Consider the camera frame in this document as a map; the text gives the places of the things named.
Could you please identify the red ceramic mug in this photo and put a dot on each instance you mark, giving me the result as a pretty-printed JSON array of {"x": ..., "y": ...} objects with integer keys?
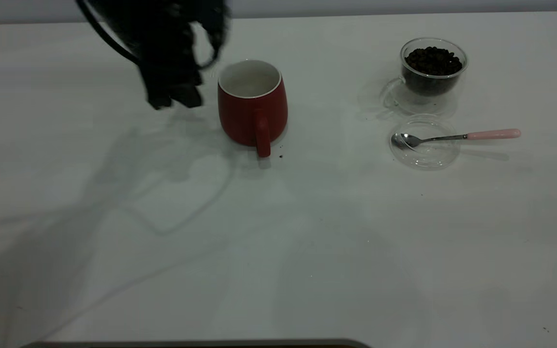
[{"x": 240, "y": 118}]

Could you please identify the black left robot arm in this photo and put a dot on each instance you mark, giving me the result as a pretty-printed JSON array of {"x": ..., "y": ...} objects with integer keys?
[{"x": 157, "y": 12}]

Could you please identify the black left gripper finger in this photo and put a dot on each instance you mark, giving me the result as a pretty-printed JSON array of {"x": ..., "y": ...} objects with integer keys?
[
  {"x": 158, "y": 99},
  {"x": 186, "y": 95}
]

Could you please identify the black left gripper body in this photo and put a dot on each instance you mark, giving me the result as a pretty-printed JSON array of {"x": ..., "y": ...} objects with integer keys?
[{"x": 167, "y": 55}]

